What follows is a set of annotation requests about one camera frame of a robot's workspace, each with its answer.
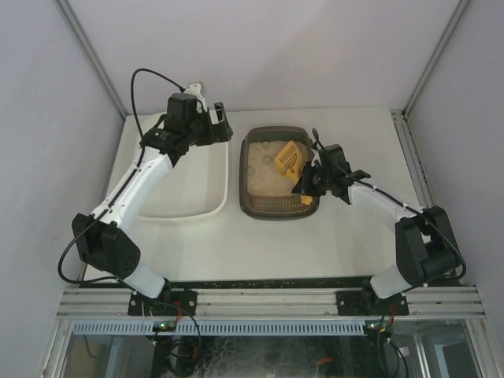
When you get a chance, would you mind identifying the yellow litter scoop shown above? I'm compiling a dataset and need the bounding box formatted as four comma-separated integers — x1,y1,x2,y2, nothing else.
274,140,303,186

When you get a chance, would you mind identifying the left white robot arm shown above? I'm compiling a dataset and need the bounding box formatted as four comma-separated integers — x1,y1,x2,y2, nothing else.
61,82,233,304

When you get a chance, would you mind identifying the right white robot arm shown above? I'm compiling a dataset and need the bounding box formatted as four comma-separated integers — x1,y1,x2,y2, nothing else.
293,137,467,312

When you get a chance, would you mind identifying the brown litter box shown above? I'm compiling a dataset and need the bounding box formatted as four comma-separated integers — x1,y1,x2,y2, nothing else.
239,126,319,221

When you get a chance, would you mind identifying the white plastic tub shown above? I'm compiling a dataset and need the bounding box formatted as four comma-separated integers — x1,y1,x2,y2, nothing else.
128,109,230,220

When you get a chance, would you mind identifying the right aluminium side rail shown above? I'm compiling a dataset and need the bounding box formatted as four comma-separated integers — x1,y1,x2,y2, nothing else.
390,109,465,276

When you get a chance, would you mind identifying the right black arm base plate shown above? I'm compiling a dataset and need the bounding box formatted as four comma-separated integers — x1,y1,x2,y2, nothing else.
335,290,410,317

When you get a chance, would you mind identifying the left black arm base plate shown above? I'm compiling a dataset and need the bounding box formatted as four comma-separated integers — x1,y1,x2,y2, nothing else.
128,283,198,317

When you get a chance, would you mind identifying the left aluminium frame post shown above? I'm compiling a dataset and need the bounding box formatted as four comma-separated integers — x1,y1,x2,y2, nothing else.
53,0,128,121

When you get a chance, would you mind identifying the aluminium frame post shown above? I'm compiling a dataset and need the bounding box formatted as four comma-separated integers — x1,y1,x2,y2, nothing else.
53,0,128,121
402,0,473,118

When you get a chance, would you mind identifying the aluminium front rail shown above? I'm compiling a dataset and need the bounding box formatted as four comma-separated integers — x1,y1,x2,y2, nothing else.
57,287,485,320

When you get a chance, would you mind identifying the grey slotted cable duct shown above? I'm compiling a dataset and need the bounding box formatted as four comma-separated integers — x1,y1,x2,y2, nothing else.
72,319,365,336

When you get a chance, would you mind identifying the right aluminium frame post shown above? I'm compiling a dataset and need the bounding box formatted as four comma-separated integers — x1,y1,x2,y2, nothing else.
402,0,473,118

